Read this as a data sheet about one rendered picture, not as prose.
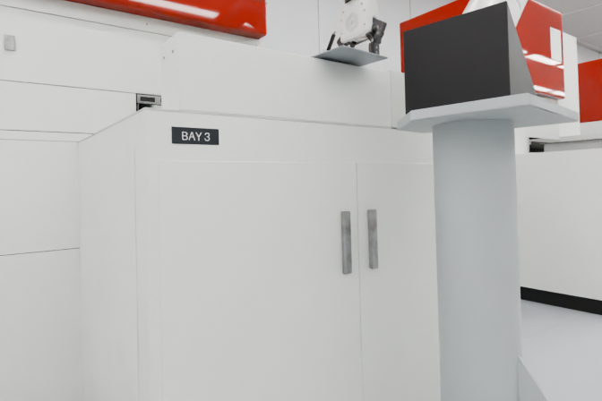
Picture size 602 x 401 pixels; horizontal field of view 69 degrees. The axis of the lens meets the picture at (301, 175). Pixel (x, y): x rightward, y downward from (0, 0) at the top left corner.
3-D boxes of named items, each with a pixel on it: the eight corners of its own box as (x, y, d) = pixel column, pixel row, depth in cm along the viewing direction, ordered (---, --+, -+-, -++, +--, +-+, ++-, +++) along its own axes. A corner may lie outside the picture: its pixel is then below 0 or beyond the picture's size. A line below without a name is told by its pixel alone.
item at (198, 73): (160, 117, 84) (159, 45, 85) (365, 132, 117) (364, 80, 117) (178, 109, 77) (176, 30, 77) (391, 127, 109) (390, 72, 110)
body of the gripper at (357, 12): (334, 0, 113) (336, 43, 113) (363, -14, 105) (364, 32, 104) (356, 6, 117) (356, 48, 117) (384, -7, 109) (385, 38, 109)
